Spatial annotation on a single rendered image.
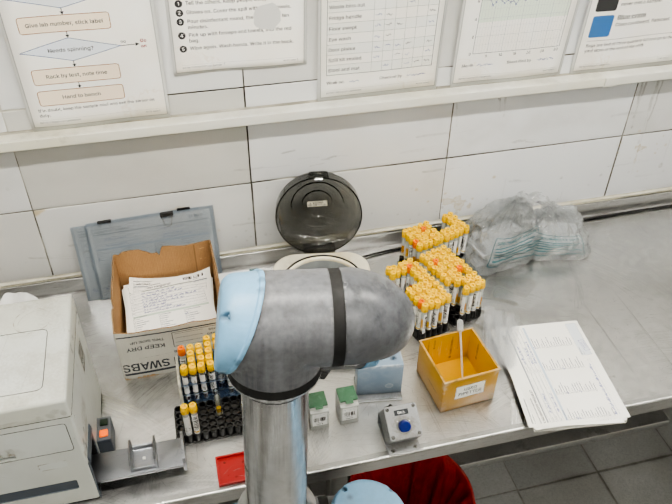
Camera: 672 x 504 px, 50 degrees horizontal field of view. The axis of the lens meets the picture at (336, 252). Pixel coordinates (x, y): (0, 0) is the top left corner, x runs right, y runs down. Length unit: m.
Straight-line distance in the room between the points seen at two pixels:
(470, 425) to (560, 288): 0.54
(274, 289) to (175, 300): 1.00
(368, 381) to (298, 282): 0.81
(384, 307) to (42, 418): 0.73
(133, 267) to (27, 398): 0.61
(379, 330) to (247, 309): 0.15
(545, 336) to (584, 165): 0.57
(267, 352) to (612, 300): 1.32
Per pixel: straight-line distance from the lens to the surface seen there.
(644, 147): 2.23
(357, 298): 0.79
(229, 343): 0.79
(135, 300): 1.81
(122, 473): 1.51
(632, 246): 2.19
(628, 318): 1.95
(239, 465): 1.52
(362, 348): 0.81
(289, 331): 0.78
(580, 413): 1.67
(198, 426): 1.54
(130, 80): 1.64
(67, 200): 1.81
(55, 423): 1.35
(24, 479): 1.48
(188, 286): 1.81
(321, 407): 1.52
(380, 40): 1.69
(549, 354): 1.77
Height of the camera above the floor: 2.13
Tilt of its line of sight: 39 degrees down
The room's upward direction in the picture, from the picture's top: 1 degrees clockwise
